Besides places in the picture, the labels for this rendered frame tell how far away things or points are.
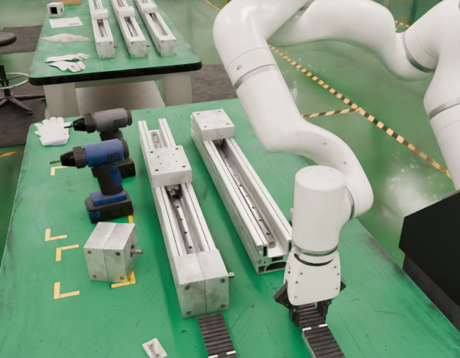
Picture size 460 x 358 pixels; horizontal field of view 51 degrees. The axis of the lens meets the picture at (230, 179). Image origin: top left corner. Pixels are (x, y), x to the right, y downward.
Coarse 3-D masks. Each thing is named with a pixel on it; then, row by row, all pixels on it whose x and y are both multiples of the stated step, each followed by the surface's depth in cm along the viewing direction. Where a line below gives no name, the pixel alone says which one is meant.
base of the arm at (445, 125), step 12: (456, 108) 103; (432, 120) 108; (444, 120) 105; (456, 120) 103; (444, 132) 105; (456, 132) 103; (444, 144) 106; (456, 144) 103; (444, 156) 107; (456, 156) 103; (456, 168) 104; (456, 180) 104; (456, 192) 100
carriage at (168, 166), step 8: (152, 152) 141; (160, 152) 141; (168, 152) 141; (176, 152) 140; (184, 152) 140; (152, 160) 136; (160, 160) 136; (168, 160) 136; (176, 160) 136; (184, 160) 136; (152, 168) 132; (160, 168) 132; (168, 168) 132; (176, 168) 132; (184, 168) 132; (152, 176) 129; (160, 176) 130; (168, 176) 130; (176, 176) 131; (184, 176) 132; (152, 184) 131; (160, 184) 131; (168, 184) 132; (176, 184) 134
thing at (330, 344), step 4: (328, 340) 91; (332, 340) 91; (312, 344) 90; (316, 344) 90; (320, 344) 90; (324, 344) 90; (328, 344) 90; (332, 344) 90; (336, 344) 90; (312, 348) 89; (316, 348) 89; (320, 348) 89; (324, 348) 89; (328, 348) 89; (332, 348) 89
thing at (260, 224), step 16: (192, 128) 174; (208, 144) 154; (224, 144) 160; (208, 160) 153; (224, 160) 150; (240, 160) 144; (224, 176) 136; (240, 176) 144; (256, 176) 135; (224, 192) 135; (240, 192) 128; (256, 192) 130; (240, 208) 121; (256, 208) 126; (272, 208) 121; (240, 224) 122; (256, 224) 115; (272, 224) 120; (288, 224) 115; (256, 240) 110; (272, 240) 114; (288, 240) 110; (256, 256) 110; (272, 256) 111; (256, 272) 112
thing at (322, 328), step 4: (324, 324) 94; (304, 328) 94; (308, 328) 93; (312, 328) 93; (316, 328) 93; (320, 328) 94; (324, 328) 93; (328, 328) 93; (304, 332) 93; (308, 332) 92; (312, 332) 92; (316, 332) 92; (320, 332) 93
